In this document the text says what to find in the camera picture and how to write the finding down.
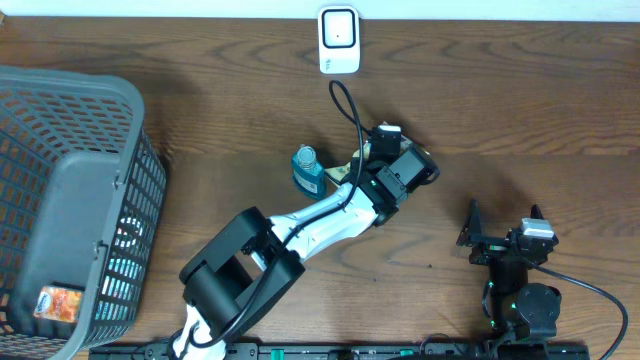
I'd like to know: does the yellow wet wipes pack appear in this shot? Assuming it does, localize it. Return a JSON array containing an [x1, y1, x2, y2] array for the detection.
[[324, 137, 431, 184]]

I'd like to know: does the blue mouthwash bottle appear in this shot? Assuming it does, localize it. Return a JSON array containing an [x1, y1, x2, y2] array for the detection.
[[291, 144, 327, 200]]

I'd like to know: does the orange tissue packet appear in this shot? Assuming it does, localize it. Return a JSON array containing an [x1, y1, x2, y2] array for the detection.
[[33, 286, 84, 323]]

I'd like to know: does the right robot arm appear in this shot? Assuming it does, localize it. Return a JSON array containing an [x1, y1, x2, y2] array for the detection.
[[456, 199, 562, 359]]

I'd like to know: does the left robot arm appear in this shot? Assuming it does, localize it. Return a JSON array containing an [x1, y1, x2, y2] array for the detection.
[[170, 145, 440, 359]]

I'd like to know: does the white barcode scanner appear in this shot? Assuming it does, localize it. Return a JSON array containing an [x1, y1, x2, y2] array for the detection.
[[317, 5, 361, 75]]

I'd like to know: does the grey plastic shopping basket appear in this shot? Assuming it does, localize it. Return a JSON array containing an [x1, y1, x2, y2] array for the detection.
[[1, 66, 167, 359]]

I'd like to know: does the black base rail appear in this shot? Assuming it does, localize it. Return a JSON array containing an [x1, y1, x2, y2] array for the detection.
[[89, 342, 590, 360]]

